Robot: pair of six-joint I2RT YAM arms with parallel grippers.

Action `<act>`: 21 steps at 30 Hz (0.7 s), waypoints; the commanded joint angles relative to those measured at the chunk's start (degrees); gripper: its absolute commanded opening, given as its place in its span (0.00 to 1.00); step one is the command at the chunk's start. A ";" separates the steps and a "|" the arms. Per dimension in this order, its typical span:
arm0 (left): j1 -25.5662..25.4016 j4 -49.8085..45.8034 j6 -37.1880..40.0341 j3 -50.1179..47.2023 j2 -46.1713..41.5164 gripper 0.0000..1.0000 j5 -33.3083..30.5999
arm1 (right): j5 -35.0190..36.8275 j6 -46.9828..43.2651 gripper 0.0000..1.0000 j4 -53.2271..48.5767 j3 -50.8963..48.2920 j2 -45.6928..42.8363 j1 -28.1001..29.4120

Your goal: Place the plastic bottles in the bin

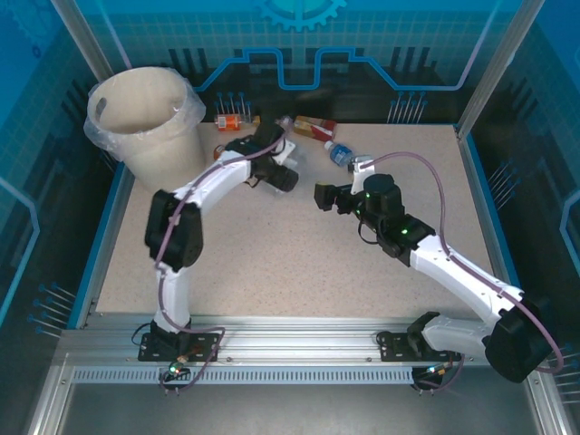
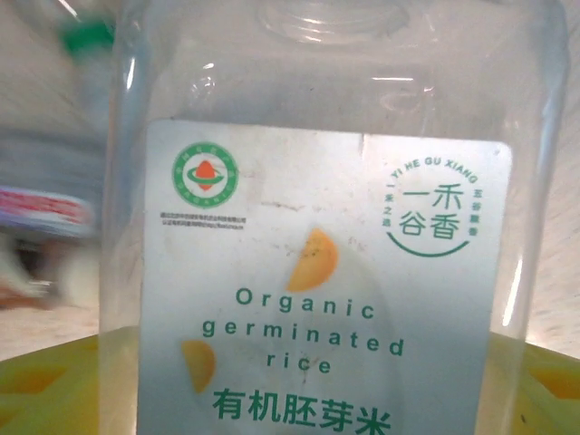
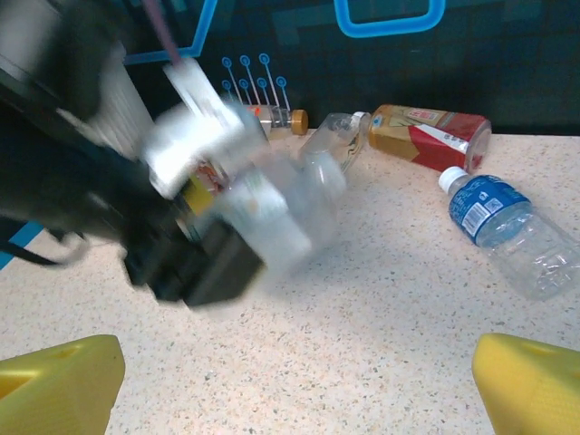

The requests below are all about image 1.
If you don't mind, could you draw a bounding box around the clear bottle blue label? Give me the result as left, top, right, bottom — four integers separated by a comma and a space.
323, 140, 360, 168

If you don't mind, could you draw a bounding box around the clear plastic bin liner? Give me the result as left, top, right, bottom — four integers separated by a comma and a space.
83, 64, 208, 162

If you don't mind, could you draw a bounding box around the beige round bin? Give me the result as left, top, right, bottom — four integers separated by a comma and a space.
87, 66, 205, 194

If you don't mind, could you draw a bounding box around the red yellow drink carton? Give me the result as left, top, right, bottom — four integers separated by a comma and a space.
293, 114, 339, 142

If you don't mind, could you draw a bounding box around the grey steel front panel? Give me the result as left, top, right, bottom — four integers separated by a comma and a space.
26, 382, 559, 435

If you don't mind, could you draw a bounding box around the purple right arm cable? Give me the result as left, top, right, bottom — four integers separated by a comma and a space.
360, 152, 566, 396

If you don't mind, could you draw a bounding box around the aluminium side rail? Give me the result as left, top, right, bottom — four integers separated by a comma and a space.
454, 122, 537, 319
67, 160, 138, 330

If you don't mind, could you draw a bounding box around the aluminium front rail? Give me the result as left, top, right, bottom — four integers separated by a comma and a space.
58, 314, 545, 368

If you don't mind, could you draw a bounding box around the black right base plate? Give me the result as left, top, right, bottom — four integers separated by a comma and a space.
377, 329, 468, 363

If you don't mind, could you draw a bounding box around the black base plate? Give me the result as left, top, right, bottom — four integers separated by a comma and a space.
138, 330, 223, 363
377, 329, 468, 363

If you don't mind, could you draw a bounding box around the aluminium frame post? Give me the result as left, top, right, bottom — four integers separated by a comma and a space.
49, 0, 133, 83
454, 0, 546, 138

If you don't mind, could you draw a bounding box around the slotted white cable duct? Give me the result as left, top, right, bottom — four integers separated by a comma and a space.
72, 365, 419, 385

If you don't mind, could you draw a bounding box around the small lit cable connector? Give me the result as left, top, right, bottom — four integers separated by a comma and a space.
158, 355, 191, 380
424, 360, 455, 378

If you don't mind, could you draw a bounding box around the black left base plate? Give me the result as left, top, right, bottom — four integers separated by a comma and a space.
138, 330, 223, 363

